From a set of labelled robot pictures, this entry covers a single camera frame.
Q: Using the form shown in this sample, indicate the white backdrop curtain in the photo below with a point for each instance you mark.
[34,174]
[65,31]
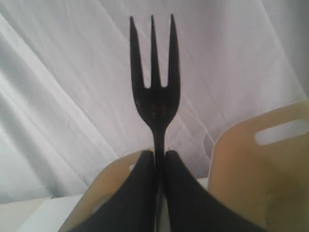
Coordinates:
[66,105]

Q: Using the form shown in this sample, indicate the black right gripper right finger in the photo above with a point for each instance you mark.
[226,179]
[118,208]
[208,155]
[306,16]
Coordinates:
[192,209]

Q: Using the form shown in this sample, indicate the cream bin with square mark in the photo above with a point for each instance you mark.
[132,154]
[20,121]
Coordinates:
[266,184]

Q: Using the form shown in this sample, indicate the cream bin with triangle mark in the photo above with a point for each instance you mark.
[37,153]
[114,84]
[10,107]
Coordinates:
[101,190]

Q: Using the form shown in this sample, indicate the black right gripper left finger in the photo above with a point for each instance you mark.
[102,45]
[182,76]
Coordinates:
[132,208]

